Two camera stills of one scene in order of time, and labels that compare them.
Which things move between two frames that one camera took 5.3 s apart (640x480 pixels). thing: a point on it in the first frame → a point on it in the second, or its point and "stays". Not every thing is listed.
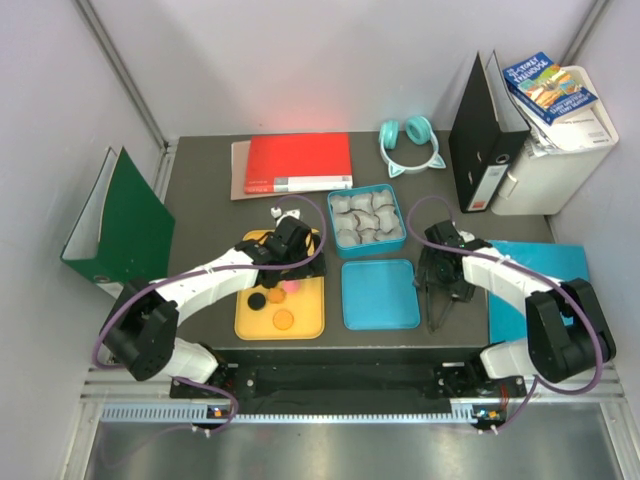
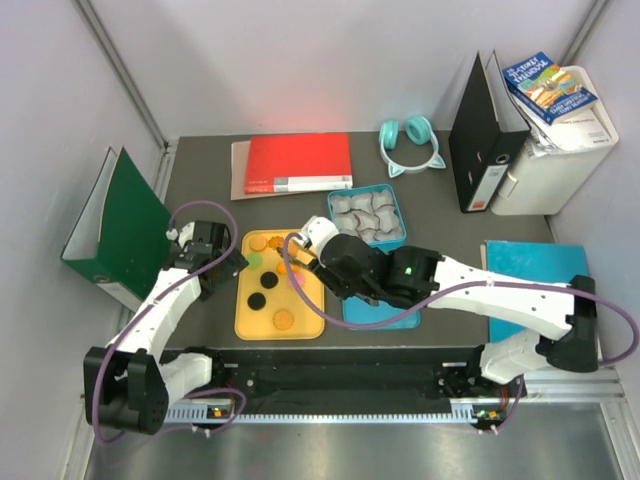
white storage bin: [548, 184] stays
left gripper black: [310, 272] → [232, 265]
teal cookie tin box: [366, 220] stays
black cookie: [256, 301] stays
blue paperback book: [545, 88] stays
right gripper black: [462, 291] → [328, 278]
